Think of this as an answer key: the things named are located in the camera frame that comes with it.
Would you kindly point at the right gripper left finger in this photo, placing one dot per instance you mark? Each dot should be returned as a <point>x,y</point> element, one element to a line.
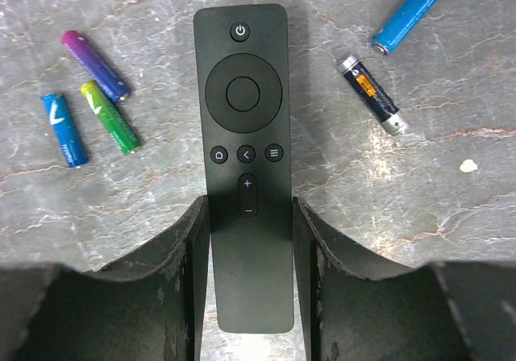
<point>146,305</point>

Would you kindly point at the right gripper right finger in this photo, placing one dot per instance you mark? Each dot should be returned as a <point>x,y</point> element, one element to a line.
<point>358,305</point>

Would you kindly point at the green yellow AAA battery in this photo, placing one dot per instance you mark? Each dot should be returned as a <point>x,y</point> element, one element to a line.
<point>110,118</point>

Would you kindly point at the black silver orange battery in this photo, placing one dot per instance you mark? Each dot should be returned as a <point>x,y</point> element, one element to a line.
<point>373,95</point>

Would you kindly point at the purple blue AAA battery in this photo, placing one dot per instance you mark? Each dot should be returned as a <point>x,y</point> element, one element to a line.
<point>108,80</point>

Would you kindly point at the blue white AAA battery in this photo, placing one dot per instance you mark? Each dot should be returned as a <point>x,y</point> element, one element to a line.
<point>67,135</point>

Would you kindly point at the bright blue AAA battery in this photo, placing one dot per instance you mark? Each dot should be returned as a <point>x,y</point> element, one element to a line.
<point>400,24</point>

